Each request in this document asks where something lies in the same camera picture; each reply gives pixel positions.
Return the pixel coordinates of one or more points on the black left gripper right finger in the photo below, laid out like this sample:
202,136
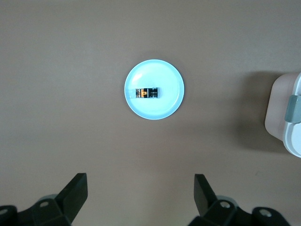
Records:
204,195

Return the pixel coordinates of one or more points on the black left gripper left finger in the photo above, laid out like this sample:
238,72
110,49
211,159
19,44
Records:
70,195

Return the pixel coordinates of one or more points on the orange push-button switch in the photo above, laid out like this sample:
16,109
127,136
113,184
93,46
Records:
147,93

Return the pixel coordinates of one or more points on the white lidded lunch box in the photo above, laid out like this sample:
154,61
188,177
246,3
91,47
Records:
277,113

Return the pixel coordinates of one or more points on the grey box latch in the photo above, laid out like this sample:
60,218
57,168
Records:
294,108

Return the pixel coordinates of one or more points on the light blue round plate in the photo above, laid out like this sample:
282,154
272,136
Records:
162,75

